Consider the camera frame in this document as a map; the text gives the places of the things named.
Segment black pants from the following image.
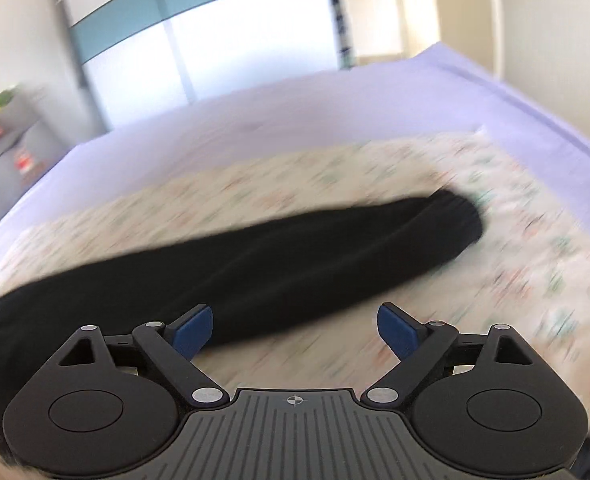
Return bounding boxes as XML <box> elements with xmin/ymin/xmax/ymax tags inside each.
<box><xmin>0</xmin><ymin>190</ymin><xmax>484</xmax><ymax>431</ymax></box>

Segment floral cream blanket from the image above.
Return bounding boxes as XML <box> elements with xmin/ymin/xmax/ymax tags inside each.
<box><xmin>0</xmin><ymin>131</ymin><xmax>590</xmax><ymax>480</ymax></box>

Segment lavender bed sheet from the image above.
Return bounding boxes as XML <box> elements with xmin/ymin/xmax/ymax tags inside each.
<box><xmin>0</xmin><ymin>44</ymin><xmax>590</xmax><ymax>252</ymax></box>

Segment grey Pooh cushion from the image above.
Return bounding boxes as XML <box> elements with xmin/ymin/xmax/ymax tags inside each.
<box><xmin>0</xmin><ymin>94</ymin><xmax>70</xmax><ymax>220</ymax></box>

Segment white sliding wardrobe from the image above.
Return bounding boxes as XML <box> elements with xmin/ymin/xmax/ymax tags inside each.
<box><xmin>63</xmin><ymin>0</ymin><xmax>342</xmax><ymax>129</ymax></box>

